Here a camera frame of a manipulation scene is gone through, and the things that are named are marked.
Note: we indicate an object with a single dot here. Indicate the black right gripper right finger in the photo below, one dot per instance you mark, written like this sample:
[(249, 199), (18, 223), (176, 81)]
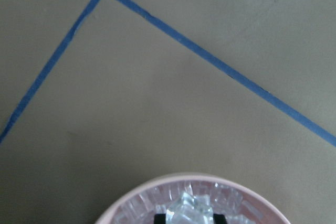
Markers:
[(219, 219)]

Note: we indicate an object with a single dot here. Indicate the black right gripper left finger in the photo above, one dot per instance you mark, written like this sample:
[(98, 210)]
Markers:
[(160, 219)]

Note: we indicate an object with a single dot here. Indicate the clear ice cube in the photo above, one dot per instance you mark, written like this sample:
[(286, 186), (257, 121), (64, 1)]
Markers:
[(190, 209)]

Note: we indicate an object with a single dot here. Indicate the pile of clear ice cubes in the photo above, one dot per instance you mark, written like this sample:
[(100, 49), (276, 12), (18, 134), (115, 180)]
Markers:
[(224, 199)]

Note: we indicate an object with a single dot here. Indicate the pink bowl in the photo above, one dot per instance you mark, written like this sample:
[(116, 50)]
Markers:
[(273, 215)]

